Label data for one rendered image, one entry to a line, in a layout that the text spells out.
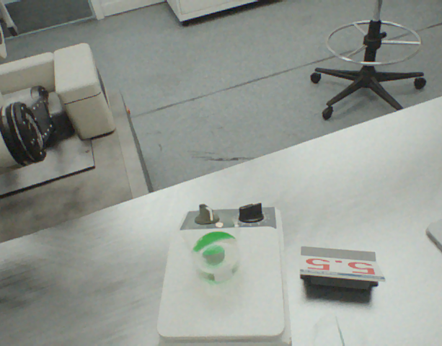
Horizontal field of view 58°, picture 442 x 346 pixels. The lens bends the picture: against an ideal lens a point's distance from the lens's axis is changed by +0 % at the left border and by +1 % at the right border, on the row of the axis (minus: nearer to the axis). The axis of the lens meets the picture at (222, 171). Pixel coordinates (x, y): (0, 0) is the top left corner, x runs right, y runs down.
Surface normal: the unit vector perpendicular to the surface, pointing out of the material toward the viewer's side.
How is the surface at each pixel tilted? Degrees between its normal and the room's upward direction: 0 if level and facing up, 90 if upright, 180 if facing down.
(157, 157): 0
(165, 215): 0
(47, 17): 90
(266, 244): 0
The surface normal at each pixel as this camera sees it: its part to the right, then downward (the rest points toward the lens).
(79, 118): 0.33, 0.64
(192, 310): -0.12, -0.70
